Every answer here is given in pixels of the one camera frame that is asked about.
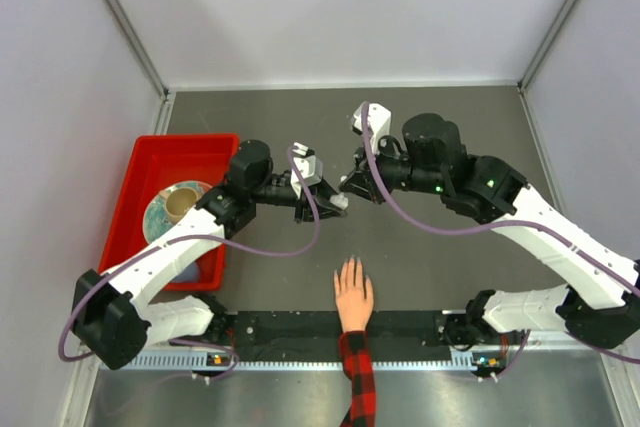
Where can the aluminium corner post right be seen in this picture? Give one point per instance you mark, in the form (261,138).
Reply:
(556,27)

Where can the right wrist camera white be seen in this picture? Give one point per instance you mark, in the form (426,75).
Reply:
(376,118)

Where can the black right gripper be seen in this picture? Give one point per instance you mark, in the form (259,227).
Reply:
(359,181)

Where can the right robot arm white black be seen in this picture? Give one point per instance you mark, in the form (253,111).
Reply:
(598,302)

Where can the blue plastic cup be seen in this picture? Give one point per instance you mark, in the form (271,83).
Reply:
(191,274)

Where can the blue patterned plate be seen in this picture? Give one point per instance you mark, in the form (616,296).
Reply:
(155,222)

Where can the aluminium corner post left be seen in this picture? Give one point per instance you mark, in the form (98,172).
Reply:
(142,57)

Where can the aluminium corner post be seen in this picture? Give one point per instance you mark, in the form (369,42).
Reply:
(556,27)
(142,57)

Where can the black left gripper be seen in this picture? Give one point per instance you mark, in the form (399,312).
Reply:
(320,194)

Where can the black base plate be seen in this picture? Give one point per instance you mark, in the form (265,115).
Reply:
(312,336)

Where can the white nail polish bottle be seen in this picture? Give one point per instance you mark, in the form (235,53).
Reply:
(340,201)

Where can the tan ceramic bowl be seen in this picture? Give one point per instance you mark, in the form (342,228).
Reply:
(178,202)

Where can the aluminium rail with slots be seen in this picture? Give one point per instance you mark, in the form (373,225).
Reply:
(121,339)

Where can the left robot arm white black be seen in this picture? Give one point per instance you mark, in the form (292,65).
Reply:
(221,213)

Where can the mannequin hand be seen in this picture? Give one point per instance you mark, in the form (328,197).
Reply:
(354,296)

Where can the red plaid sleeve forearm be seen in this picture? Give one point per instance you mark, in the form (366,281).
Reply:
(358,368)

